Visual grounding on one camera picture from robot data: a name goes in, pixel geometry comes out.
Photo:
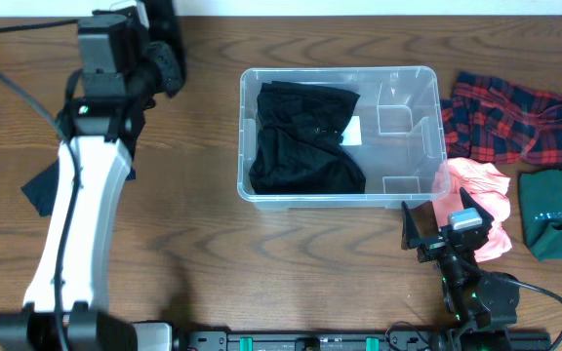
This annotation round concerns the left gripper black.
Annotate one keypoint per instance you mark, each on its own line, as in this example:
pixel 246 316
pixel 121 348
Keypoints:
pixel 174 60

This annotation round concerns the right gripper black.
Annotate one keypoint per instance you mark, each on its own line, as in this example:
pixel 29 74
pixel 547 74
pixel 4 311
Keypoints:
pixel 433 245

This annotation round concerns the black jeans with zipper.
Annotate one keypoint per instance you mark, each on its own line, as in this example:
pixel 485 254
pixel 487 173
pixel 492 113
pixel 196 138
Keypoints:
pixel 299 142

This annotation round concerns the dark garment with tape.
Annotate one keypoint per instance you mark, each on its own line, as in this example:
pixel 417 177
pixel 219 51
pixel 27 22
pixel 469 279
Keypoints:
pixel 42 187

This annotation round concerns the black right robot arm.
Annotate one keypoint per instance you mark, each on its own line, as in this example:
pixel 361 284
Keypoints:
pixel 484 303

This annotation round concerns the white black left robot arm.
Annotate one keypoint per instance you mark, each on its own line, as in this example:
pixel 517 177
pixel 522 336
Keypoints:
pixel 66 306

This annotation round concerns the pink folded garment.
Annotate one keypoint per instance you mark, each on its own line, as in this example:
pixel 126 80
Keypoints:
pixel 487 187

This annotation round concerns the red plaid flannel shirt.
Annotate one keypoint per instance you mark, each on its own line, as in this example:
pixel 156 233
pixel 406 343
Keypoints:
pixel 490 120

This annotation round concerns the green folded garment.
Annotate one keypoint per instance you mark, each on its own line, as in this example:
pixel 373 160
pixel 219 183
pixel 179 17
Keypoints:
pixel 540 199

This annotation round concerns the clear plastic storage bin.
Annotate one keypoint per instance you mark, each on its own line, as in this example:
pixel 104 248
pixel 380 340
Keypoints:
pixel 395 135

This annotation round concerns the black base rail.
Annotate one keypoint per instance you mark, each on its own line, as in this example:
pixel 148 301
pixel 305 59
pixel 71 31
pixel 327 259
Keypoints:
pixel 403 337

